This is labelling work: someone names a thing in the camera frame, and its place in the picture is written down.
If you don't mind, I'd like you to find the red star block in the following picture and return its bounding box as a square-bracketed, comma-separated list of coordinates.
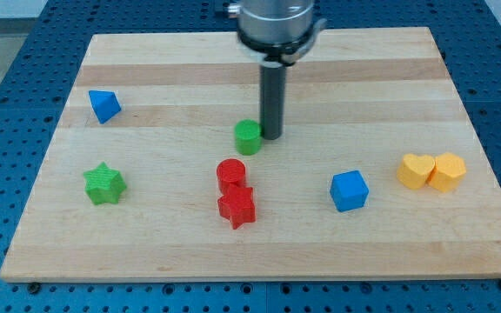
[217, 184, 256, 230]

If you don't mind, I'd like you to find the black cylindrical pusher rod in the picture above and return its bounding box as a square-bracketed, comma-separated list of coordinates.
[259, 66, 286, 140]

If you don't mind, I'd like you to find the yellow heart block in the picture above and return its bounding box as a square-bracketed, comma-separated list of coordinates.
[397, 154, 436, 190]

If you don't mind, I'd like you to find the wooden board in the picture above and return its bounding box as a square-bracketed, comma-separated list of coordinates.
[0, 27, 501, 283]

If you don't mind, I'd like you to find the green star block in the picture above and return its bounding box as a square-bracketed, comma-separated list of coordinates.
[83, 162, 127, 205]

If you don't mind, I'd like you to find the blue cube block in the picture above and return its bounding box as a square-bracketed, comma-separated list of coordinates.
[330, 170, 370, 212]

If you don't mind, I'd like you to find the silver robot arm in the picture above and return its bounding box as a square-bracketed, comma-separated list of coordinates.
[226, 0, 327, 68]

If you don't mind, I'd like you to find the green cylinder block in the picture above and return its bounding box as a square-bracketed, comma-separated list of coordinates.
[234, 119, 262, 156]

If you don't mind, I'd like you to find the yellow hexagon block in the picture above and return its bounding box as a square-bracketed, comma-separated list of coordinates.
[427, 152, 467, 192]

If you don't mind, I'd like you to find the blue perforated table plate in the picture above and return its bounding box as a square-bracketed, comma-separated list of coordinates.
[0, 1, 501, 312]

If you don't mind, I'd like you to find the red cylinder block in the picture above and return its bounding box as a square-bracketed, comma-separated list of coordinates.
[217, 158, 246, 194]

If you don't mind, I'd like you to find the blue triangular block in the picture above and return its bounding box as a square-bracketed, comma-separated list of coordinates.
[89, 90, 121, 124]

